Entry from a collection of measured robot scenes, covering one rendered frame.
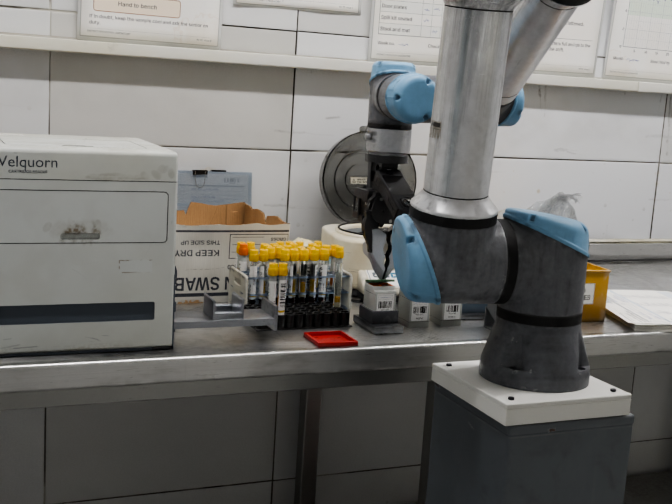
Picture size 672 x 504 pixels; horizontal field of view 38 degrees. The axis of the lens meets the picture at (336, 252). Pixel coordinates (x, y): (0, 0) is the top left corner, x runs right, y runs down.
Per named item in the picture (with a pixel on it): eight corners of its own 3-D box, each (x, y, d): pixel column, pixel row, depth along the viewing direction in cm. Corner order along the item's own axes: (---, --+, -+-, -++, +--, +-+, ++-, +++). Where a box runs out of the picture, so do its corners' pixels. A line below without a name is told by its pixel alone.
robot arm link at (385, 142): (419, 131, 162) (375, 129, 158) (417, 158, 162) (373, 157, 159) (399, 128, 168) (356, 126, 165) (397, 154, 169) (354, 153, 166)
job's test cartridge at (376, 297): (373, 323, 165) (375, 287, 164) (361, 316, 170) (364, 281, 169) (394, 322, 167) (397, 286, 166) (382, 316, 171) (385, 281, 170)
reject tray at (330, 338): (318, 348, 153) (318, 343, 153) (303, 336, 159) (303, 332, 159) (357, 346, 156) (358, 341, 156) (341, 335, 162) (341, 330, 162)
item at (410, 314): (408, 328, 169) (411, 290, 168) (396, 321, 174) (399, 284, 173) (428, 327, 171) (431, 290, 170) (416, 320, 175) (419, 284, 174)
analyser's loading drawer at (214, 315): (148, 336, 146) (149, 302, 145) (139, 325, 152) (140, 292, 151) (277, 330, 154) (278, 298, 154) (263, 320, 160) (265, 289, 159)
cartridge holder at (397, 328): (374, 335, 163) (375, 314, 163) (352, 321, 171) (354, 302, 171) (403, 333, 165) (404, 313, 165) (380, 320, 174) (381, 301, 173)
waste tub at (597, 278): (544, 323, 179) (549, 270, 178) (508, 306, 192) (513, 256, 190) (606, 322, 184) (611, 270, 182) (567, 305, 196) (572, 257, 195)
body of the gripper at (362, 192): (389, 220, 172) (394, 152, 170) (411, 228, 165) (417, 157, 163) (350, 220, 169) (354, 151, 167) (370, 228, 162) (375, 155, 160)
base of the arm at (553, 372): (608, 392, 130) (615, 320, 128) (501, 393, 127) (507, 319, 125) (561, 362, 144) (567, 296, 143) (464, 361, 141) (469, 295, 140)
